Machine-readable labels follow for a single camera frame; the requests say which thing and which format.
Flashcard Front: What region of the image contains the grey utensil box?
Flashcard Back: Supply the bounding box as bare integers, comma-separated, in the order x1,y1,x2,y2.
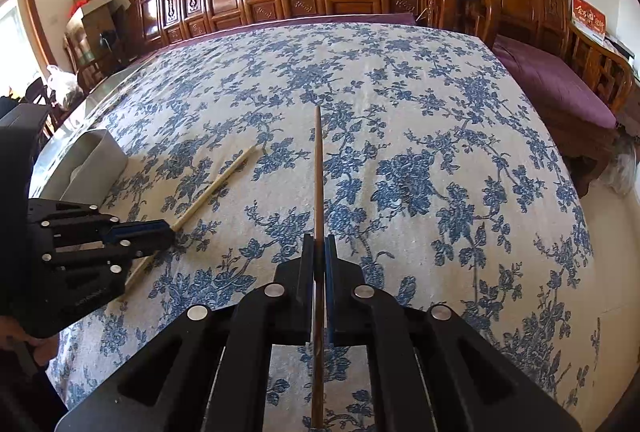
59,129,129,214

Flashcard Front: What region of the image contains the clear plastic bag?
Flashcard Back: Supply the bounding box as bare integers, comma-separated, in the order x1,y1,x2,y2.
597,132,640,199

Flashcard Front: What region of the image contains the red wall calendar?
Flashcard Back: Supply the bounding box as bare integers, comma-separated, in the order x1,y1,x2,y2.
570,0,608,44

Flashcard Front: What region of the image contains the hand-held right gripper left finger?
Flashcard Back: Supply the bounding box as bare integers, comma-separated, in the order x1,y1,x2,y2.
55,233,317,432

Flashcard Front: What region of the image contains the person's left hand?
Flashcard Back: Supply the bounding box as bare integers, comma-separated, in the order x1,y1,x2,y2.
0,316,56,364

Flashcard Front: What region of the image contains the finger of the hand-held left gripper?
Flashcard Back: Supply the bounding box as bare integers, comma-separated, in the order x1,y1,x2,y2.
27,199,177,244
42,238,174,299

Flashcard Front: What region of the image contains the stack of cardboard boxes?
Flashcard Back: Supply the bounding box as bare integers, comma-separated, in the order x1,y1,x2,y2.
64,0,117,60

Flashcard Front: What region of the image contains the blue floral tablecloth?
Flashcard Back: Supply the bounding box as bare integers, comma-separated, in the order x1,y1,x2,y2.
30,19,601,432

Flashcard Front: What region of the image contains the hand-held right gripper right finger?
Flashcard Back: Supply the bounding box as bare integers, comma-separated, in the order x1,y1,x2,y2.
323,234,583,432

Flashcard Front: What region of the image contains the dark wooden chair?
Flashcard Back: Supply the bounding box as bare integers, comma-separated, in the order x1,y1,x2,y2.
22,76,57,140

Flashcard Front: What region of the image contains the wooden armchair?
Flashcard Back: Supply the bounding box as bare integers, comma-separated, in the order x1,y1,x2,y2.
422,0,501,49

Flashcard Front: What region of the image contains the dark brown chopstick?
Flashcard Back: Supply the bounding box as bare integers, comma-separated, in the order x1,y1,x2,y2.
312,105,326,429

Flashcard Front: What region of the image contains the white plastic bag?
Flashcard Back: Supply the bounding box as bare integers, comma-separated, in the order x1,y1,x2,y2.
46,64,84,107

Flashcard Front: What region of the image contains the cream chopstick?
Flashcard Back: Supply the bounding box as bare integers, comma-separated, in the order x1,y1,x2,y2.
117,145,257,303

